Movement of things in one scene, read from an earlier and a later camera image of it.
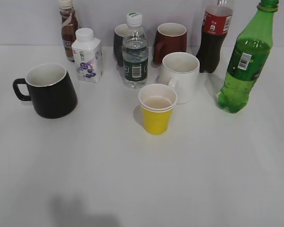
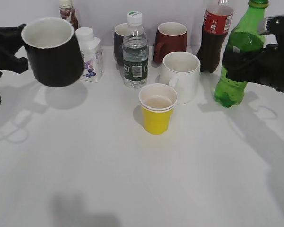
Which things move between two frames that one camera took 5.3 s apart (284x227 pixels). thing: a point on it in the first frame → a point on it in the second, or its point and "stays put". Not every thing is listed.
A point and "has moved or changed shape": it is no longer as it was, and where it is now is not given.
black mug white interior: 51,92 → 54,52
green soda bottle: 249,55 has moved or changed shape
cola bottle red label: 216,24 stays put
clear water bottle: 135,53 stays put
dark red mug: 170,37 stays put
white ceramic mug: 181,70 stays put
